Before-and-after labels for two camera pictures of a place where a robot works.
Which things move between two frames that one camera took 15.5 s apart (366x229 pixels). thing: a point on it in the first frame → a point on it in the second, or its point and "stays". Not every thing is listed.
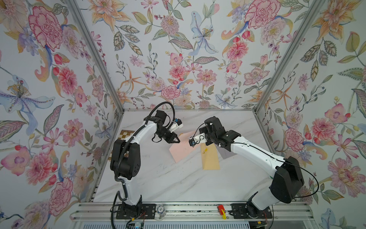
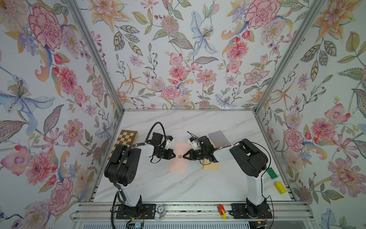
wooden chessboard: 124,134 stays
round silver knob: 160,209 stays
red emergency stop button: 222,211 stays
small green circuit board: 136,225 stays
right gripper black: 204,130 → 191,158
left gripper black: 170,138 → 168,156
